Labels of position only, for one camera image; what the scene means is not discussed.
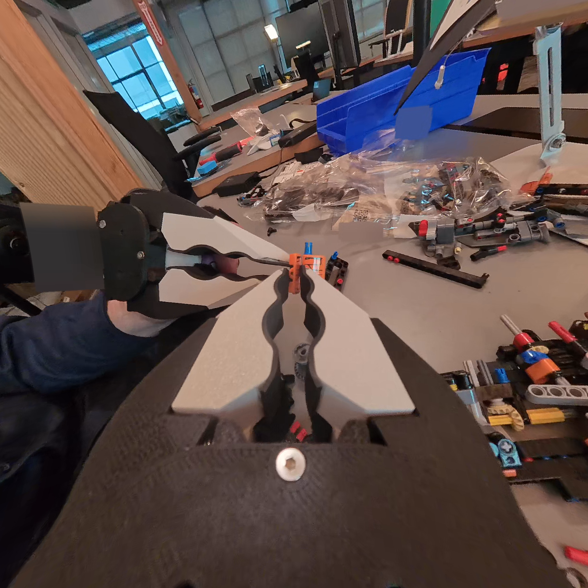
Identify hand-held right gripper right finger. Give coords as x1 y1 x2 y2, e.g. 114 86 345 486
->
300 267 417 443

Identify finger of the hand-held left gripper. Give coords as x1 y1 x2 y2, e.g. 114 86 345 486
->
161 213 291 273
160 269 272 310

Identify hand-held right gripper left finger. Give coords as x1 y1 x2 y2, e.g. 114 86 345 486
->
170 268 295 443

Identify black lego frame beam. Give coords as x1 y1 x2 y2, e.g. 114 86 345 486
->
327 251 349 291

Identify orange striped lego panel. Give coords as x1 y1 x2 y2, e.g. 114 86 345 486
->
301 240 328 281

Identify pile of technic parts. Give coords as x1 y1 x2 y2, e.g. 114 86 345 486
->
439 312 588 501

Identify person's left forearm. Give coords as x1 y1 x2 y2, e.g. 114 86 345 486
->
0 289 157 396

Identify long black lego beam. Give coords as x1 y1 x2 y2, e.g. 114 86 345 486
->
382 249 490 289

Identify grey lego subassembly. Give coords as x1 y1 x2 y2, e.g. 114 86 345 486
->
416 212 554 269

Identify clear bag of lego parts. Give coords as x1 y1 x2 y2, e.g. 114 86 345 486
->
383 156 513 239

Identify person's left hand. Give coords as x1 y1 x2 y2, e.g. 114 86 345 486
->
106 254 240 339

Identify flat black box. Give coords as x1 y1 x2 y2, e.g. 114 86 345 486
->
212 171 262 198

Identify white printed leaflet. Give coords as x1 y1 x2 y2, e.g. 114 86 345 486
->
273 161 306 184

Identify pile of flat clear bags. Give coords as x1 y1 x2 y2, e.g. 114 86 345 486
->
239 152 414 230

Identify black office chair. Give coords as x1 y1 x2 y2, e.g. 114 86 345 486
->
83 89 221 198

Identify clear bag with dark parts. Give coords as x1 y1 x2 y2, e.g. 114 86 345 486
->
230 107 276 138

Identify black power adapter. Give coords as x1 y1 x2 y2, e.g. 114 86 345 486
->
277 120 320 149

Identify blue plastic bin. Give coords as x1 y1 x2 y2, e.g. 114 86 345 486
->
316 47 491 154

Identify person's legs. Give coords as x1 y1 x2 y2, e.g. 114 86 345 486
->
0 386 115 588

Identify dark monitor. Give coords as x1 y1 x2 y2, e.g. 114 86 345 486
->
275 2 331 70

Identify black pole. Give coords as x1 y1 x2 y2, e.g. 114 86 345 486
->
411 0 432 70

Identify red handled tool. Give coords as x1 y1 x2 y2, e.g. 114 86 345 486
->
198 141 244 167

